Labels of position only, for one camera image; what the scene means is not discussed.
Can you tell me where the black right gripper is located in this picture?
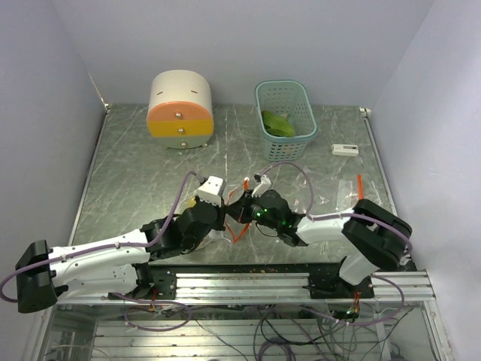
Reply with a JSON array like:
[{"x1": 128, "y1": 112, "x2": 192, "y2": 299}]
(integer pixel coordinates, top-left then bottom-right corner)
[{"x1": 227, "y1": 190, "x2": 280, "y2": 232}]

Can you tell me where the zip bag with fruit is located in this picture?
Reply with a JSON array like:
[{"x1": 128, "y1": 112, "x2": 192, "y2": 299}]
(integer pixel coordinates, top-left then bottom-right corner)
[{"x1": 182, "y1": 175, "x2": 251, "y2": 253}]

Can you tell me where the zip bag with fake food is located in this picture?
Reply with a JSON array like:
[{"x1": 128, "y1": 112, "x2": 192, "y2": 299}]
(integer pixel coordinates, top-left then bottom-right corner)
[{"x1": 294, "y1": 167, "x2": 359, "y2": 215}]

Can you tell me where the green fake leafy vegetable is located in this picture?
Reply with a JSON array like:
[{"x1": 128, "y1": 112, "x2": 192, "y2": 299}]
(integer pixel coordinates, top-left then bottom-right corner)
[{"x1": 261, "y1": 111, "x2": 295, "y2": 138}]

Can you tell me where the light blue plastic basket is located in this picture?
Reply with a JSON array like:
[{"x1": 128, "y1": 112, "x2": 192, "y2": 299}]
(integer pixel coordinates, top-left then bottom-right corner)
[{"x1": 255, "y1": 80, "x2": 318, "y2": 162}]

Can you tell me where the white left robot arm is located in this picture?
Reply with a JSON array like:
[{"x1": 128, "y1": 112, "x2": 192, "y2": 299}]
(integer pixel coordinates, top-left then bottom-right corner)
[{"x1": 15, "y1": 198, "x2": 225, "y2": 314}]

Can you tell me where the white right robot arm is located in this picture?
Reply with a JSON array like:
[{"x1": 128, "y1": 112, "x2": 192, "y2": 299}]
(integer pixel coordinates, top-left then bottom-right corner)
[{"x1": 226, "y1": 190, "x2": 413, "y2": 298}]

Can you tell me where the small white device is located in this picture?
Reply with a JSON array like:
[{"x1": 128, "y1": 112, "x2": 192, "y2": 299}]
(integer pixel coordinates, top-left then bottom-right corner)
[{"x1": 331, "y1": 144, "x2": 358, "y2": 157}]

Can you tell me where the round three-drawer cabinet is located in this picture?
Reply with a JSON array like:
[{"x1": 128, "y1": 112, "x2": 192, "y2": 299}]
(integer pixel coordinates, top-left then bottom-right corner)
[{"x1": 147, "y1": 70, "x2": 214, "y2": 150}]

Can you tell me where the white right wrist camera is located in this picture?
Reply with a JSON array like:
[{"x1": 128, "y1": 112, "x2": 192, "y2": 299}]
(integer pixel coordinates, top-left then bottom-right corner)
[{"x1": 252, "y1": 174, "x2": 271, "y2": 198}]

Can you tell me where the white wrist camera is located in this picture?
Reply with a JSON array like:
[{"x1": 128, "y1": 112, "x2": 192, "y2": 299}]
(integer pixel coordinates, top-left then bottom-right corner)
[
  {"x1": 196, "y1": 176, "x2": 226, "y2": 207},
  {"x1": 252, "y1": 174, "x2": 271, "y2": 198}
]

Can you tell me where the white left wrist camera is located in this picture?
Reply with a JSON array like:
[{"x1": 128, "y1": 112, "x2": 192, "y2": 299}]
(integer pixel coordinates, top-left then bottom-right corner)
[{"x1": 196, "y1": 176, "x2": 226, "y2": 207}]

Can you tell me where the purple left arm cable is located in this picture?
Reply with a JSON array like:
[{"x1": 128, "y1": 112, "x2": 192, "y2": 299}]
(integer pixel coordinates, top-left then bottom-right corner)
[{"x1": 0, "y1": 171, "x2": 207, "y2": 304}]

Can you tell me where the aluminium frame rail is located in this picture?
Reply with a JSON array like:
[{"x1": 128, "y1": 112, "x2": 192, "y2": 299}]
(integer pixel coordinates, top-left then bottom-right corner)
[{"x1": 57, "y1": 263, "x2": 435, "y2": 305}]

